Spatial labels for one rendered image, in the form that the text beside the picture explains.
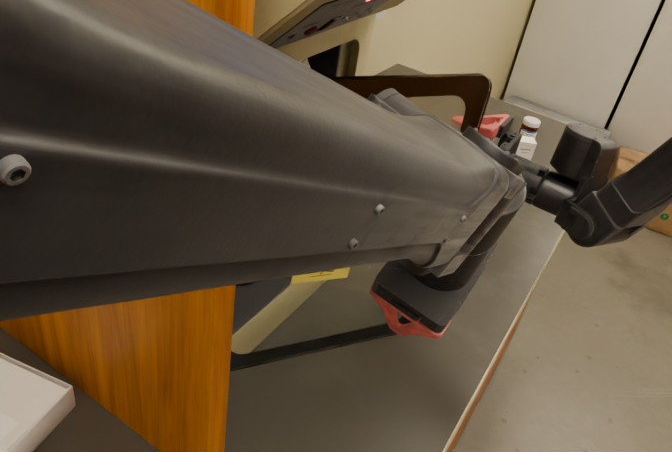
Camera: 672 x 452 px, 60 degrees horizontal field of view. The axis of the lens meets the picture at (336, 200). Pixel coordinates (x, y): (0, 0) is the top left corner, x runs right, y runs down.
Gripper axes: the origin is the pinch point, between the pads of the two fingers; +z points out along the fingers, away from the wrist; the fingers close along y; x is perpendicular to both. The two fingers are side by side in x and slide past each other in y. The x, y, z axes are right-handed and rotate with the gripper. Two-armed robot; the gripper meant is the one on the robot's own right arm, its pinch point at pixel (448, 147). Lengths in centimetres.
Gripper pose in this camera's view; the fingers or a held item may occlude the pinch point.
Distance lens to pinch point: 90.7
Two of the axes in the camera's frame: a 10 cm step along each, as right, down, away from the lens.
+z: -8.3, -4.2, 3.7
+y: 1.5, -8.0, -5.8
